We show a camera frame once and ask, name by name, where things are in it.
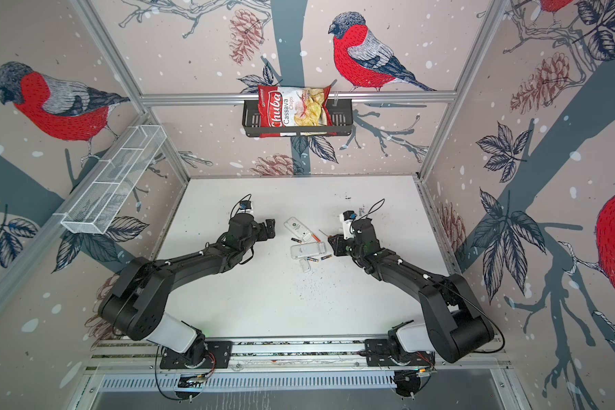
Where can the black wall basket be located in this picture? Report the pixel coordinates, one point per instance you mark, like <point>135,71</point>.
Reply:
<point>334,118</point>

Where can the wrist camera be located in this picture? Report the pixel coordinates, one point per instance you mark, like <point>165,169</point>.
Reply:
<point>245,207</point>
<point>346,219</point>

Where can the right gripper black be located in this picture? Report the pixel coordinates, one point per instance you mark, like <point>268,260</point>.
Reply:
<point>338,241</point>

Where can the orange black screwdriver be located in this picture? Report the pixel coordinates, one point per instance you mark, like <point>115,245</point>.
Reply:
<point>320,236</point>

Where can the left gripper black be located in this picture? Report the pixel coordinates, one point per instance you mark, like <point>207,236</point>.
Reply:
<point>271,229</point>

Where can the white wire mesh shelf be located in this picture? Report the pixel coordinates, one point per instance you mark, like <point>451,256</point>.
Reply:
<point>117,176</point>

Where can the red cassava chips bag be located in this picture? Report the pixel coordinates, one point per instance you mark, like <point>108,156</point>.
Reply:
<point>280,106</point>

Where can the white remote control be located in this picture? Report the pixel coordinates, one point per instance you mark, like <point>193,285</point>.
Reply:
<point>301,251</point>
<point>298,230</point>

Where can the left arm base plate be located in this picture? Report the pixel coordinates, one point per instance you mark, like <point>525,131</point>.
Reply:
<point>210,354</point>

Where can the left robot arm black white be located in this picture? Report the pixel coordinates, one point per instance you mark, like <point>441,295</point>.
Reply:
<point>136,304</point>

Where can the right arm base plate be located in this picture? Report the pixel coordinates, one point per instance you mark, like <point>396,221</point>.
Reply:
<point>382,352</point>

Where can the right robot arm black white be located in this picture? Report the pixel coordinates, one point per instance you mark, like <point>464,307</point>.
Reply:
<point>454,322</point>

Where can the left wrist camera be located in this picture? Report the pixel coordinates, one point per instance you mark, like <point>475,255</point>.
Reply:
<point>245,207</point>

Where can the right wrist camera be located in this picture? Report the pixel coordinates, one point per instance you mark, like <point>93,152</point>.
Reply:
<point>346,219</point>

